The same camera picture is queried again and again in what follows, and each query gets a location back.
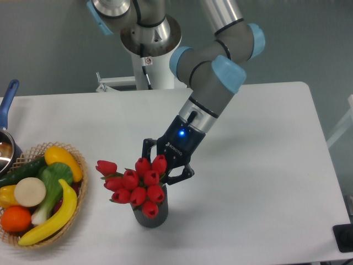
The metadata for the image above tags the woven wicker basket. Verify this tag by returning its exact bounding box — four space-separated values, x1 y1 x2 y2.
1 142 88 249

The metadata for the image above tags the black device at edge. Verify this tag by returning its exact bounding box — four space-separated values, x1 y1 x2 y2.
333 224 353 253

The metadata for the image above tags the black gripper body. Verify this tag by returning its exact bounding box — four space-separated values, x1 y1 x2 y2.
157 114 206 169

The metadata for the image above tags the green bok choy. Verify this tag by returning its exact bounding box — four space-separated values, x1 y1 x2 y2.
31 162 73 226

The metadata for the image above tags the yellow bell pepper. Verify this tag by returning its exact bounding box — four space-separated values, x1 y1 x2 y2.
0 185 19 209

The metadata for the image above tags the white frame at right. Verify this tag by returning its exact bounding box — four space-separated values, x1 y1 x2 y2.
326 94 352 148

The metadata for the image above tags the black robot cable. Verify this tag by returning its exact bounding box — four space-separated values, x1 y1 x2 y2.
139 43 153 91

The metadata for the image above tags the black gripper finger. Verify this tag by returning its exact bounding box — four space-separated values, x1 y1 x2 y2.
167 164 195 185
141 138 157 161

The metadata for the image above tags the dark green cucumber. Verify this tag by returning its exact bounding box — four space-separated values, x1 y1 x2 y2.
1 156 47 188

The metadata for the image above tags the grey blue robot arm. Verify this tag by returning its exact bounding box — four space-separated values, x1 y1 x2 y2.
87 1 265 185

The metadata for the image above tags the beige round disc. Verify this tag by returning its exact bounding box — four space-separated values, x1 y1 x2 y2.
14 177 46 207

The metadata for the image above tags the yellow banana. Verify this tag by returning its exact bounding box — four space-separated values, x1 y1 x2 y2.
18 179 77 246

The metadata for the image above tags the orange fruit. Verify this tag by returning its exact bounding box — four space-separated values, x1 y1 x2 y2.
1 206 31 232

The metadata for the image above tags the red fruit in basket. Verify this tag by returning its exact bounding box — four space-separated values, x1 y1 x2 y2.
52 182 81 214

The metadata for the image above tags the blue handled saucepan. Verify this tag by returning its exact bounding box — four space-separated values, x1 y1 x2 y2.
1 79 22 177

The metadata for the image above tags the red tulip bouquet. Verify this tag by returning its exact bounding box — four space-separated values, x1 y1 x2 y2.
95 155 167 219

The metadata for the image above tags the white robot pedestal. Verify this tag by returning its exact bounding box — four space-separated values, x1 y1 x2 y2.
96 14 184 92

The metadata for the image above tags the dark grey ribbed vase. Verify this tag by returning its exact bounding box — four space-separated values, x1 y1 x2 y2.
133 185 169 228

